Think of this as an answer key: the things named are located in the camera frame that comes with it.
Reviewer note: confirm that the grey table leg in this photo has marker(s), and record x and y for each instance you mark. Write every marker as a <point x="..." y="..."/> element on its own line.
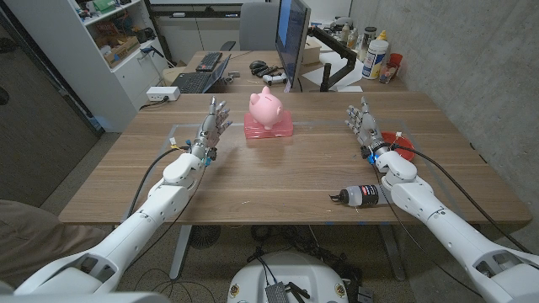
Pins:
<point x="392" y="252"/>
<point x="180" y="252"/>

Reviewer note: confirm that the white power strip box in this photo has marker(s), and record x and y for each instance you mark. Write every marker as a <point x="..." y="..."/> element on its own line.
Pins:
<point x="162" y="93"/>

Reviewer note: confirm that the white plastic jug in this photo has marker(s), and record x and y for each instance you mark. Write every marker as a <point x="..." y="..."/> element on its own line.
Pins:
<point x="374" y="59"/>

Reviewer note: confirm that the black computer mouse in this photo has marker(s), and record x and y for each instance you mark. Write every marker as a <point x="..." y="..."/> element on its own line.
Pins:
<point x="257" y="65"/>

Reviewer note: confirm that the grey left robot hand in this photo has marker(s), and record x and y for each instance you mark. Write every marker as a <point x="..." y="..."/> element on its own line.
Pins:
<point x="208" y="130"/>

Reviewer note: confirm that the black keyboard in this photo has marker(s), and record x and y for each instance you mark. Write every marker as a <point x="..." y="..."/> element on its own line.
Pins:
<point x="209" y="61"/>

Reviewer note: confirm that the small beige cardboard box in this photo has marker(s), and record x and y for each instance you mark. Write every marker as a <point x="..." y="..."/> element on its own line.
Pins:
<point x="312" y="51"/>

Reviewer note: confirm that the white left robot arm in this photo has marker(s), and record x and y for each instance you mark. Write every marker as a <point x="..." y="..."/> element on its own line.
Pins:
<point x="143" y="223"/>

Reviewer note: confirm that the clear black-capped squeeze bottle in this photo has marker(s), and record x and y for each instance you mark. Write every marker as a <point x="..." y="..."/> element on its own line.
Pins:
<point x="362" y="195"/>

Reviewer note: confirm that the pink translucent plastic box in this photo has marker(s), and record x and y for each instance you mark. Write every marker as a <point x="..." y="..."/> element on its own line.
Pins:
<point x="283" y="128"/>

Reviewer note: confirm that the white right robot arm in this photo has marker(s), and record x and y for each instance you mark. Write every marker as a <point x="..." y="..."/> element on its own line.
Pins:
<point x="446" y="227"/>

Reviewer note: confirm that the grey office chair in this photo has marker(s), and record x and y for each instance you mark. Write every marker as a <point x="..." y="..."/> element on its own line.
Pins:
<point x="259" y="27"/>

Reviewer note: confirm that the pink plastic piggy bank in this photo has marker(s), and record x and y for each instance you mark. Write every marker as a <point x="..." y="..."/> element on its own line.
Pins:
<point x="266" y="108"/>

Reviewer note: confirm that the person's brown trouser leg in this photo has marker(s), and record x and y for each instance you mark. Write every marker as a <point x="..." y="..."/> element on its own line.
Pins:
<point x="38" y="235"/>

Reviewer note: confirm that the red plastic cup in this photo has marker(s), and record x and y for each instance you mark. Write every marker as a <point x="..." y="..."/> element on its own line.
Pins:
<point x="396" y="59"/>

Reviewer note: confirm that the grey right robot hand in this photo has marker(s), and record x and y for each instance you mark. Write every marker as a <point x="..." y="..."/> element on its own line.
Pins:
<point x="368" y="130"/>

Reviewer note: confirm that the dark-lidded tall jar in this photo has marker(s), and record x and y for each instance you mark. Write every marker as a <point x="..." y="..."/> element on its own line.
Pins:
<point x="367" y="40"/>

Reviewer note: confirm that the wooden back desk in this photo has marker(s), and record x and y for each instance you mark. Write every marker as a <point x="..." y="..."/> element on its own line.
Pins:
<point x="244" y="78"/>

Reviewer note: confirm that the brown cardboard box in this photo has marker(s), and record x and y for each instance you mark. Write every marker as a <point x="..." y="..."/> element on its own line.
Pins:
<point x="122" y="50"/>

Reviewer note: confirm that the black floor fan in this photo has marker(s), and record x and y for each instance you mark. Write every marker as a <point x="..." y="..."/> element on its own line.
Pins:
<point x="205" y="236"/>

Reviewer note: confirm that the white shelf cabinet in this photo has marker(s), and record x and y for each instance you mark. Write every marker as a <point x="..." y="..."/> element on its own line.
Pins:
<point x="84" y="71"/>

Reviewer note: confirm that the black computer monitor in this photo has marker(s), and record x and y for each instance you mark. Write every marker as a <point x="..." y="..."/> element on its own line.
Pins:
<point x="290" y="38"/>

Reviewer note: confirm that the white paper sheets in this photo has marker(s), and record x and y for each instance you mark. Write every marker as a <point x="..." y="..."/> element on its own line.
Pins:
<point x="337" y="63"/>

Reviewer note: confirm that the red bowl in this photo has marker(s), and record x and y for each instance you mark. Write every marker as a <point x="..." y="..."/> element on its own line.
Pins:
<point x="400" y="143"/>

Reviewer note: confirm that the dark open laptop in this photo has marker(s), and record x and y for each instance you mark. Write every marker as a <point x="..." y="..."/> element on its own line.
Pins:
<point x="193" y="82"/>

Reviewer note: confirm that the white game controller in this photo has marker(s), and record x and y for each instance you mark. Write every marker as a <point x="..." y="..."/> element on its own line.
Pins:
<point x="274" y="78"/>

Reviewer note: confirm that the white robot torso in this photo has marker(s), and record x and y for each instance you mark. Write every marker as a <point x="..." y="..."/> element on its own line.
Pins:
<point x="290" y="273"/>

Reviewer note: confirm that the yellow-capped bottle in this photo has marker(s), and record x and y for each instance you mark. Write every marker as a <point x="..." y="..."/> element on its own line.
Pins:
<point x="382" y="35"/>

